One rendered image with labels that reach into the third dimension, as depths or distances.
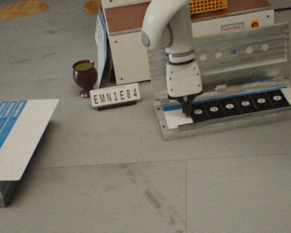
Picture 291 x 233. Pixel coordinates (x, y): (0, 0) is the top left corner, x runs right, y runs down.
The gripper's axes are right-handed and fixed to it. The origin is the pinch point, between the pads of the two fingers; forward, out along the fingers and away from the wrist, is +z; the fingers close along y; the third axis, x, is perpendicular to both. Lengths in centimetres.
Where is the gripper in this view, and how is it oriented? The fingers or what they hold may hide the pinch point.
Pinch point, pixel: (186, 108)
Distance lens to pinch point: 196.2
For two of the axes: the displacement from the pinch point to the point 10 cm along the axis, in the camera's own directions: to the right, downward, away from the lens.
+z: 1.4, 9.3, 3.5
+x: -1.1, -3.4, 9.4
